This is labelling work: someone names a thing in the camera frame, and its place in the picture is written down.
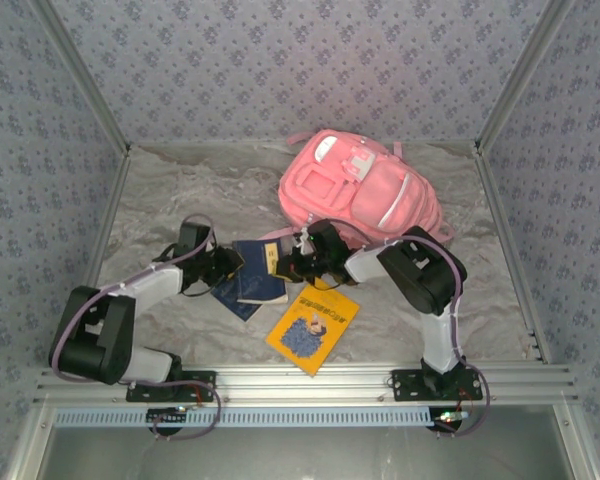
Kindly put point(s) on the aluminium right corner post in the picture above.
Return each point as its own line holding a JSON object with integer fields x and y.
{"x": 525, "y": 75}

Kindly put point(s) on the right controller board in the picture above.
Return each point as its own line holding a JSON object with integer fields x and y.
{"x": 450, "y": 417}

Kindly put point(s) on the aluminium left side rail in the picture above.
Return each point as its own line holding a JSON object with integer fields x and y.
{"x": 92, "y": 260}

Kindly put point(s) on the thick blue book yellow label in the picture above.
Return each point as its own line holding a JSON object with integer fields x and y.
{"x": 257, "y": 280}

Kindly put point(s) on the aluminium corner post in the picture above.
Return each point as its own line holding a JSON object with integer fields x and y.
{"x": 80, "y": 75}
{"x": 525, "y": 75}

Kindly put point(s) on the left controller board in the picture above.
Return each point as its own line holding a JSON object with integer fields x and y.
{"x": 167, "y": 414}

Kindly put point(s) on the controller board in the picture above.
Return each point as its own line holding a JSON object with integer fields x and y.
{"x": 450, "y": 417}
{"x": 167, "y": 414}

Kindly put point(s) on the aluminium left corner post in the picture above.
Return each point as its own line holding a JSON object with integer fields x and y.
{"x": 80, "y": 75}

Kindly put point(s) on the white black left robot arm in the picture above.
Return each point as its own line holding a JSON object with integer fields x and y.
{"x": 150, "y": 285}

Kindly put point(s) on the aluminium rear rail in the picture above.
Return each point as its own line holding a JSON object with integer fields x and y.
{"x": 180, "y": 144}

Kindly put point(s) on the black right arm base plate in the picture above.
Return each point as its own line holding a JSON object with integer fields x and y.
{"x": 410, "y": 385}

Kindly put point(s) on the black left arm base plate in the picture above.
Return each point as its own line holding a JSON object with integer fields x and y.
{"x": 200, "y": 385}

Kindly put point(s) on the pink backpack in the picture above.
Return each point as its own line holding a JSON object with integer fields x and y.
{"x": 380, "y": 200}

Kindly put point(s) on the aluminium right side rail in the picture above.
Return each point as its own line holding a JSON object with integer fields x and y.
{"x": 510, "y": 260}

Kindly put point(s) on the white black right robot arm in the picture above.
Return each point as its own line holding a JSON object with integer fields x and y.
{"x": 420, "y": 270}

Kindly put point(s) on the aluminium mounting rail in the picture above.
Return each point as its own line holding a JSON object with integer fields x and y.
{"x": 300, "y": 382}

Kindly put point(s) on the thin dark blue booklet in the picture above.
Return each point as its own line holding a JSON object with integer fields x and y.
{"x": 237, "y": 307}

